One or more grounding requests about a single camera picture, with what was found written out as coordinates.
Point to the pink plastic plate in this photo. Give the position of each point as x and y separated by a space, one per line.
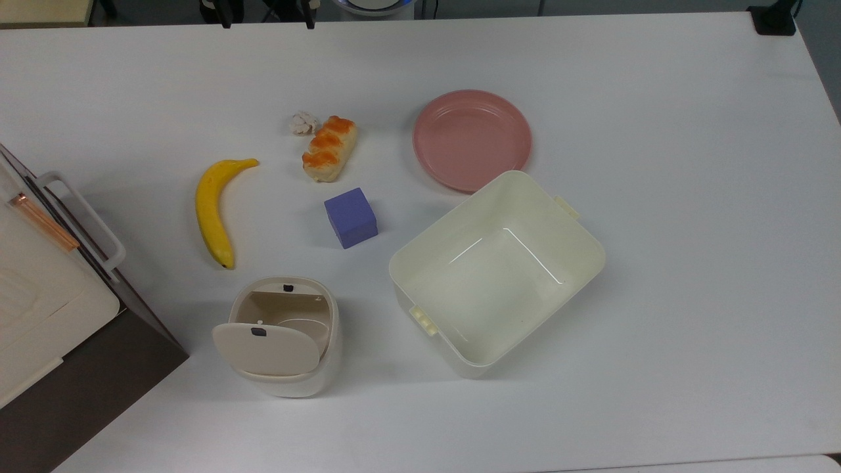
470 139

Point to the dark brown wooden box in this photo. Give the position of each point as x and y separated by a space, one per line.
85 387

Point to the yellow banana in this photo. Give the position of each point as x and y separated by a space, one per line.
210 210

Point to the purple cube block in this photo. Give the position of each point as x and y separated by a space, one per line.
350 217

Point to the white paper ball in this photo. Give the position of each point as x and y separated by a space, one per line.
304 123

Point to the light wooden side table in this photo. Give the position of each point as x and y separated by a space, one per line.
39 10

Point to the beige trash bin with lid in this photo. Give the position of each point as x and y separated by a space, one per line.
269 351

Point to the black clamp mount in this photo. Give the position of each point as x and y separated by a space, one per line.
774 23

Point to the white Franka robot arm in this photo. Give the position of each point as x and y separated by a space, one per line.
372 6

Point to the orange glazed bread loaf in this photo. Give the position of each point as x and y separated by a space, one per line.
330 149

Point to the orange tape strip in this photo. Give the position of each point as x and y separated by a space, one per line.
46 223

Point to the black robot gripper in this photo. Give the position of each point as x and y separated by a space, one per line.
209 3

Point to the open cream plastic tub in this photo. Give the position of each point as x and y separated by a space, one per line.
499 282

